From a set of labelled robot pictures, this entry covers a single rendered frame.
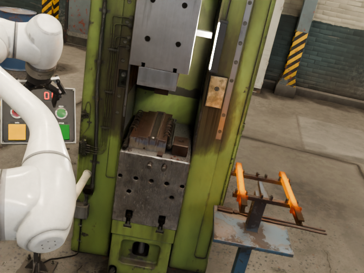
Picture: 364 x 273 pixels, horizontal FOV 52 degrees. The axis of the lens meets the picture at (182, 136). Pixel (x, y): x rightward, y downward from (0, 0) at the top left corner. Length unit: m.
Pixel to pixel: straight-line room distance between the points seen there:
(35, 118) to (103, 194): 1.54
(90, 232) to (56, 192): 1.86
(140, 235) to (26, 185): 1.59
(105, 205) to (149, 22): 1.19
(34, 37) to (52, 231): 0.59
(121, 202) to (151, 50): 0.86
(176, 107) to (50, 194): 1.78
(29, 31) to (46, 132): 0.37
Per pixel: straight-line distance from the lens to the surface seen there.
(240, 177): 1.87
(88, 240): 2.62
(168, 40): 1.84
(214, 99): 2.02
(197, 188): 2.27
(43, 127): 0.86
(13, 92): 0.96
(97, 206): 2.44
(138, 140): 2.01
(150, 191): 2.07
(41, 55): 1.14
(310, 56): 7.87
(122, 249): 2.41
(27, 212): 0.71
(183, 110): 2.42
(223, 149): 2.16
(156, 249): 2.37
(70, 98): 1.95
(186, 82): 2.37
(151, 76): 1.88
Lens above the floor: 1.81
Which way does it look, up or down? 23 degrees down
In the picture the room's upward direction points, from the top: 11 degrees clockwise
